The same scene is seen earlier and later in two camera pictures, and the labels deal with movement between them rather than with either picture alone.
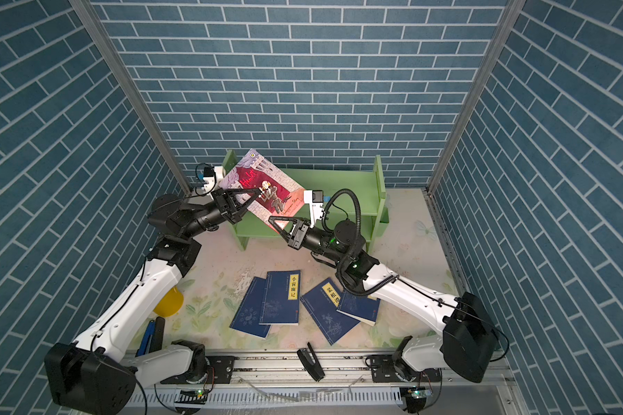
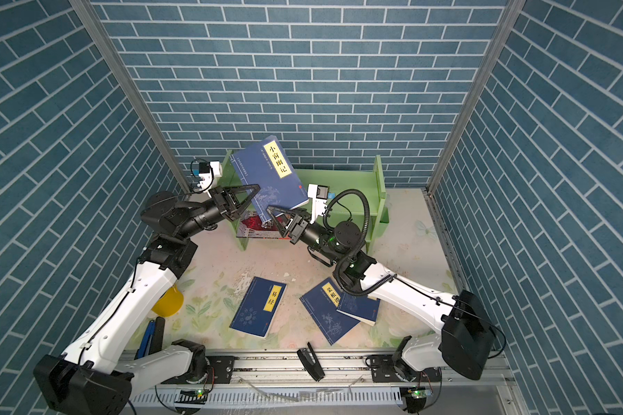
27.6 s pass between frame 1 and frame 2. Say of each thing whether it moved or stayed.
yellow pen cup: stayed
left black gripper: stayed
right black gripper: stayed
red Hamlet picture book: moved
